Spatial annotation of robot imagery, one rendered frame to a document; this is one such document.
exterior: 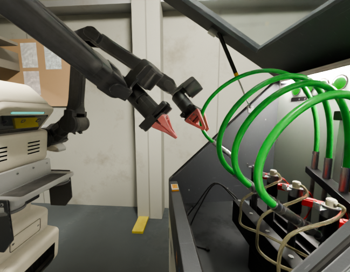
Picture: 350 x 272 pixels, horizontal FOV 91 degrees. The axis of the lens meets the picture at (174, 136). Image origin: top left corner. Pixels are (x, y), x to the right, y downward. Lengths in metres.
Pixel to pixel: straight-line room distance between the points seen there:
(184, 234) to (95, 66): 0.48
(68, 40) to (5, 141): 0.44
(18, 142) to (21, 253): 0.38
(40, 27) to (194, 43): 2.02
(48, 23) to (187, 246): 0.55
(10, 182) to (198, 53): 2.05
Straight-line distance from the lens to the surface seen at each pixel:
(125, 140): 2.36
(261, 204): 0.69
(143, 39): 2.15
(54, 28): 0.43
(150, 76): 0.50
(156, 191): 2.19
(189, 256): 0.50
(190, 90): 0.72
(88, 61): 0.45
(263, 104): 0.40
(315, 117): 0.71
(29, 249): 0.90
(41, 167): 0.85
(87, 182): 2.75
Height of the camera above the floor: 1.28
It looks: 8 degrees down
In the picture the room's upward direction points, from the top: straight up
